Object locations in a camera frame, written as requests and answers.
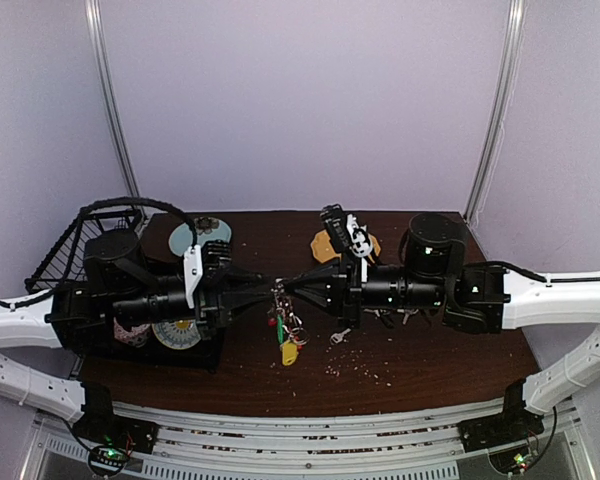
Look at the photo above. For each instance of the aluminium slotted front rail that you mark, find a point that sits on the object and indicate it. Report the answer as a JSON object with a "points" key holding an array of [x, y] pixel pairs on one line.
{"points": [[413, 445]]}

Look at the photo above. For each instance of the light blue flower plate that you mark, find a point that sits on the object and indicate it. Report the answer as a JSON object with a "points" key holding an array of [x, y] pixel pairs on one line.
{"points": [[207, 229]]}

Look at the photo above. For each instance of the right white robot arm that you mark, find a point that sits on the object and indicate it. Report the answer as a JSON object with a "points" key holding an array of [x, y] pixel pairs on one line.
{"points": [[476, 298]]}

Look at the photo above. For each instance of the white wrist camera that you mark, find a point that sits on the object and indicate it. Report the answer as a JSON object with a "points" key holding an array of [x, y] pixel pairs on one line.
{"points": [[345, 233], [204, 265]]}

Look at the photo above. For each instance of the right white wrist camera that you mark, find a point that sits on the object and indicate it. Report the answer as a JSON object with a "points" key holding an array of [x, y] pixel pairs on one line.
{"points": [[345, 233]]}

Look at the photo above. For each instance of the left aluminium frame post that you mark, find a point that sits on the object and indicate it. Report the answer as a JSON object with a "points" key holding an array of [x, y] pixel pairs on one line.
{"points": [[97, 36]]}

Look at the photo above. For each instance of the yellow dotted plate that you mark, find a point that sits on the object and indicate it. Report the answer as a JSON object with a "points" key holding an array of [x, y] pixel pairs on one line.
{"points": [[323, 250]]}

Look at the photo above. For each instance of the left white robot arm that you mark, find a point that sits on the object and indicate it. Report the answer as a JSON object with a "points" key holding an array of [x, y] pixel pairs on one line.
{"points": [[22, 320]]}

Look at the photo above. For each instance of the keys with black fob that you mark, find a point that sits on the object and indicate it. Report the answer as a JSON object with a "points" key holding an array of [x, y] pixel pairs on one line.
{"points": [[384, 316]]}

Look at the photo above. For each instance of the red patterned plate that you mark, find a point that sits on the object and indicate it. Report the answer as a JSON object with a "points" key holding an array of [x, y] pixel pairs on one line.
{"points": [[136, 336]]}

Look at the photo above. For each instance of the keyring bundle with coloured tags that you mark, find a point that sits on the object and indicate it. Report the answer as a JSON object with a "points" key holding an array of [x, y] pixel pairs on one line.
{"points": [[291, 334]]}

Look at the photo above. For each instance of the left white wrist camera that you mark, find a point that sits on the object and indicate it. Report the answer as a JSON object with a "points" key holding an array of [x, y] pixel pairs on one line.
{"points": [[204, 265]]}

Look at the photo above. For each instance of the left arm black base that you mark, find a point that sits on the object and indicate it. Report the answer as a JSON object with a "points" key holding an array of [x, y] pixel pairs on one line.
{"points": [[109, 439]]}

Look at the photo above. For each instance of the aluminium frame post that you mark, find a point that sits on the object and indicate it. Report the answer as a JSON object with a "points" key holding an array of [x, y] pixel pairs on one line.
{"points": [[495, 127], [97, 36]]}

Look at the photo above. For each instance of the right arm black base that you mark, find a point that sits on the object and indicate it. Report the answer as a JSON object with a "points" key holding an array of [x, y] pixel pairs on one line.
{"points": [[513, 423]]}

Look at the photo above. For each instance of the single silver key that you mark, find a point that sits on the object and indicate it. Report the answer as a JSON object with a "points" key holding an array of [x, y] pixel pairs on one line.
{"points": [[338, 337]]}

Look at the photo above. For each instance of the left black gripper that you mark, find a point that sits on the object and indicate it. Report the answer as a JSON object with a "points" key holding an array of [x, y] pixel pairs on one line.
{"points": [[222, 306]]}

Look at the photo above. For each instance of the right aluminium frame post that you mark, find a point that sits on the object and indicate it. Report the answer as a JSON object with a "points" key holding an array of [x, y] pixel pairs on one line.
{"points": [[495, 127]]}

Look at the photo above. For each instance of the keys with yellow tag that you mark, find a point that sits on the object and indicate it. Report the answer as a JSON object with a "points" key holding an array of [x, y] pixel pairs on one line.
{"points": [[407, 314]]}

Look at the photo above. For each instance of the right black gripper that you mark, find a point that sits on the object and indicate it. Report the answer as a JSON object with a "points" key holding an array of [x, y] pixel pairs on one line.
{"points": [[351, 291]]}

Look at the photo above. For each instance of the black wire dish rack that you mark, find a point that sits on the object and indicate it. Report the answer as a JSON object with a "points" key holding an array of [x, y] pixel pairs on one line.
{"points": [[98, 273]]}

